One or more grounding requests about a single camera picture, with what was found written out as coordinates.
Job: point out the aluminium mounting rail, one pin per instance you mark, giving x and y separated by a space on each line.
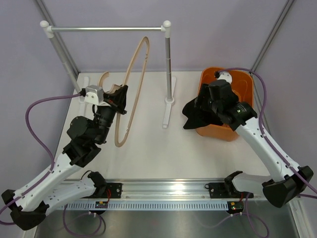
164 189

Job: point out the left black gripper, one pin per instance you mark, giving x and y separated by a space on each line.
117 99

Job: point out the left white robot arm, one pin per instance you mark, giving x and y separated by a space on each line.
32 203

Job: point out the black shorts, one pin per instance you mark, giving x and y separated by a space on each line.
194 120

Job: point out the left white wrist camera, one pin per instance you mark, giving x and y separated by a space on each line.
92 94

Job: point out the white slotted cable duct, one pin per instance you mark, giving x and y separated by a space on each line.
115 205

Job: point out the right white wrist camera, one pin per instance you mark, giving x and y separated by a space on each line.
223 75

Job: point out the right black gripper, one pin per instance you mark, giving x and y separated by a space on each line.
204 92

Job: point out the white metal clothes rack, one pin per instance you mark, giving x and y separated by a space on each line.
165 28

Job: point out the orange plastic bin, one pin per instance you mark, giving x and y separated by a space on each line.
242 85

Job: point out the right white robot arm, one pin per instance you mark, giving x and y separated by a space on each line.
287 179

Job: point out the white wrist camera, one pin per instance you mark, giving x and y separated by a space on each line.
223 75
92 94

